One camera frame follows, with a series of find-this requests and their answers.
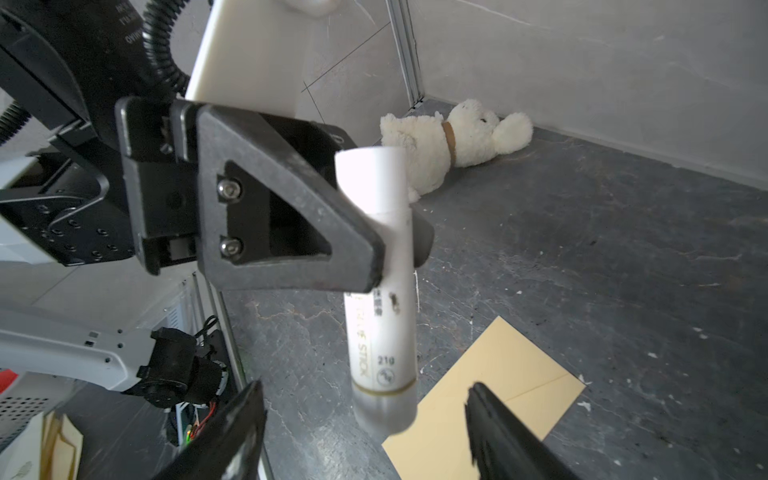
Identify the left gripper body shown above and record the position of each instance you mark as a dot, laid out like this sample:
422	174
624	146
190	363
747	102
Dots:
160	188

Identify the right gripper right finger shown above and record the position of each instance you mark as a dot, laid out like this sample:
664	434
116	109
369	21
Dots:
502	447

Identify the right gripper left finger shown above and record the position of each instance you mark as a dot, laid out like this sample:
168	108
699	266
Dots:
230	446

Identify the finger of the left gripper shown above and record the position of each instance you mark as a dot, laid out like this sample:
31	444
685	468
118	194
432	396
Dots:
373	179
271	214

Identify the yellow envelope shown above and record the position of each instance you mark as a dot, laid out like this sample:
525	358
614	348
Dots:
529	382

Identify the white glue stick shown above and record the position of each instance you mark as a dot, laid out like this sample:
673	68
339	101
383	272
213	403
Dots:
381	330

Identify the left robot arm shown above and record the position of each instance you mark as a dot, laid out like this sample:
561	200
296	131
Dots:
67	64

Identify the white teddy bear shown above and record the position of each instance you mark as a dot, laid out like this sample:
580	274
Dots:
470	135

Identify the stack of envelopes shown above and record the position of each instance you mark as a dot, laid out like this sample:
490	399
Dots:
50	447

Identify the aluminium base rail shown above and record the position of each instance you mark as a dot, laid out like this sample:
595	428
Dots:
211	326

